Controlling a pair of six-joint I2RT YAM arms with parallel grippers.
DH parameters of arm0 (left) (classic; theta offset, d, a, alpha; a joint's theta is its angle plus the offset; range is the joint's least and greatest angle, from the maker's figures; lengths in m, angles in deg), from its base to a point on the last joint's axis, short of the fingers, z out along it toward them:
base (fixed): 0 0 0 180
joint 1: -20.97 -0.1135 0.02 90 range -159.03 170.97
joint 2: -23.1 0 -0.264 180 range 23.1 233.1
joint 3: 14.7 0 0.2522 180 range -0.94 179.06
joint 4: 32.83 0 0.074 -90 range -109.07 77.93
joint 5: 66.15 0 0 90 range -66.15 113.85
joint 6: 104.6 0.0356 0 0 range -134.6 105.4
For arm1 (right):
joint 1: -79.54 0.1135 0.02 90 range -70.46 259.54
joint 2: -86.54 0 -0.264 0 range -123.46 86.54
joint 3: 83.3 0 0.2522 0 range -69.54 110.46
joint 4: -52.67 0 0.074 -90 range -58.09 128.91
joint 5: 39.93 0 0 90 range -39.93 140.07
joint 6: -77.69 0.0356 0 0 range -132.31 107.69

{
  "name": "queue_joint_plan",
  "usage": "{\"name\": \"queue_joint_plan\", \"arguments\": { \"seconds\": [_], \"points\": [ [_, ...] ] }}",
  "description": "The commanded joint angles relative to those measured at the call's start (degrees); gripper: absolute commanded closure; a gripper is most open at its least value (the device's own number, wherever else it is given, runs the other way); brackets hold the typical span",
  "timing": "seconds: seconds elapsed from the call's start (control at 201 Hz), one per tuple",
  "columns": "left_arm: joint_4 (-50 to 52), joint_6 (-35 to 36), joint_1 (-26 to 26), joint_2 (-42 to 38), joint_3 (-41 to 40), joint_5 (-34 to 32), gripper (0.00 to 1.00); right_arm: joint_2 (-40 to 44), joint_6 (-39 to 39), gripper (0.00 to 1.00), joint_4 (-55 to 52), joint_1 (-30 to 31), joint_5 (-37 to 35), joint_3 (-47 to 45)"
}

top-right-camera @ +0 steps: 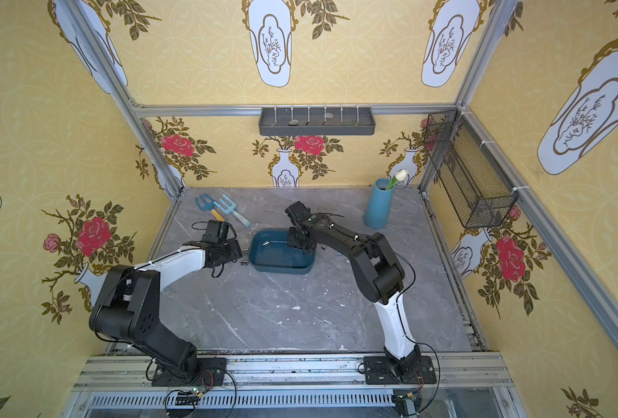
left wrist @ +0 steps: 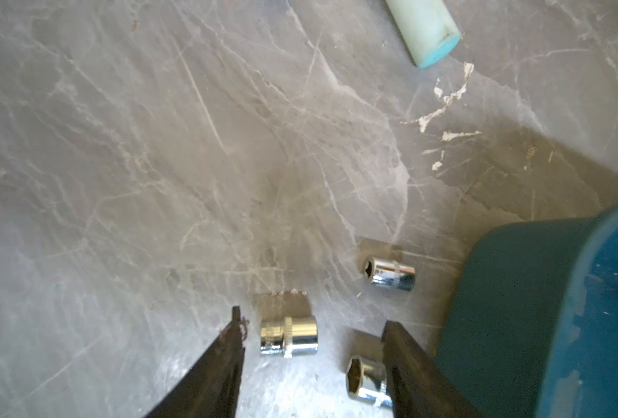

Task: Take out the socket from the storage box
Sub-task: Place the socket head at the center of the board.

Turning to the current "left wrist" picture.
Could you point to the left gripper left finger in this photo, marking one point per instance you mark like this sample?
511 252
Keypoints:
211 386

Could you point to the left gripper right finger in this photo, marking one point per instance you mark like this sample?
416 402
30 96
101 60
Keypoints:
416 386

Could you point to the chrome socket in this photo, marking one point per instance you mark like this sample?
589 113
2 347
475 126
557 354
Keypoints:
366 382
389 274
289 337

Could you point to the teal storage box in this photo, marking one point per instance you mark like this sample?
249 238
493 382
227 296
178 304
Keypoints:
533 327

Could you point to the light blue toy fork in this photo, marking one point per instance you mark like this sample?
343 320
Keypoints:
427 28

